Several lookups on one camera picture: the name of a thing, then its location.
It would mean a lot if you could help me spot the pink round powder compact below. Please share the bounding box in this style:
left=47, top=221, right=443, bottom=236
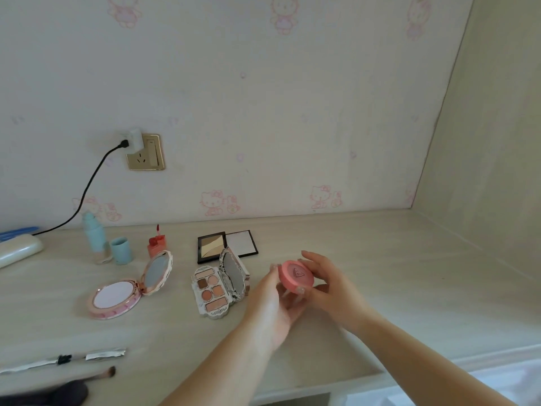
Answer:
left=88, top=250, right=174, bottom=321

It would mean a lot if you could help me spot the silver double-ended makeup tool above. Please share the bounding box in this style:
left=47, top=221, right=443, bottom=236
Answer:
left=0, top=348, right=127, bottom=375

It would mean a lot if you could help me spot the white floral eyeshadow palette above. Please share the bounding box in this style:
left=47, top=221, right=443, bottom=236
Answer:
left=192, top=247, right=251, bottom=321

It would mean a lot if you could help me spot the black charger cable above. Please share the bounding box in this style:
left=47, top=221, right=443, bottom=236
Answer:
left=32, top=140, right=130, bottom=237

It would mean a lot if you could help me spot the person's right hand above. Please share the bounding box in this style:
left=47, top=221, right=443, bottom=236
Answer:
left=300, top=250, right=376, bottom=335

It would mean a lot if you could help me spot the gold wall socket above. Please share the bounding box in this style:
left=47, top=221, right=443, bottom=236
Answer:
left=125, top=134, right=166, bottom=171

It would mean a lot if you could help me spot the brown-tipped makeup brush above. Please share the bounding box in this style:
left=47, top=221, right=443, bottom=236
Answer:
left=63, top=366, right=117, bottom=384

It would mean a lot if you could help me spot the blue plastic item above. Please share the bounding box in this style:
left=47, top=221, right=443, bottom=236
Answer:
left=0, top=226, right=39, bottom=242

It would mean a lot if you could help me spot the white charger plug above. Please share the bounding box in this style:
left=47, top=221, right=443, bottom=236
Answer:
left=120, top=128, right=144, bottom=155

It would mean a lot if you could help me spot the white bedding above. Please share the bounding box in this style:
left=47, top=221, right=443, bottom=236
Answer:
left=343, top=358, right=541, bottom=406

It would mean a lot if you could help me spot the person's left forearm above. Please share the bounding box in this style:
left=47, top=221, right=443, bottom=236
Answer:
left=160, top=325, right=275, bottom=406

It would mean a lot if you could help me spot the teal bottle cap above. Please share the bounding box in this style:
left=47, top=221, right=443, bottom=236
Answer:
left=110, top=237, right=134, bottom=266

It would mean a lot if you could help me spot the person's right forearm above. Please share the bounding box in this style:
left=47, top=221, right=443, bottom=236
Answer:
left=355, top=313, right=518, bottom=406

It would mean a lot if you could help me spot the white oblong case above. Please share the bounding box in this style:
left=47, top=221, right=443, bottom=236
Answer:
left=0, top=234, right=45, bottom=269

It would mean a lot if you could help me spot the black contour palette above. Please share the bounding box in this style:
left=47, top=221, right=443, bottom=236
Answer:
left=197, top=230, right=259, bottom=265

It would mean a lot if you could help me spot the pink round blush compact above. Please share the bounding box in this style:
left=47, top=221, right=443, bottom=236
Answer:
left=278, top=260, right=315, bottom=295

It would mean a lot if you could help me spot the orange-red lip gloss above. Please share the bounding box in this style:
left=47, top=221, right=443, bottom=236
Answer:
left=147, top=225, right=167, bottom=259

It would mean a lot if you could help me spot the person's left hand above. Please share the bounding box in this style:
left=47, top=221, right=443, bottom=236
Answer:
left=242, top=264, right=311, bottom=352

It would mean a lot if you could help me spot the teal makeup bottle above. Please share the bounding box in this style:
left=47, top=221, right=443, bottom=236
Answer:
left=82, top=212, right=113, bottom=265

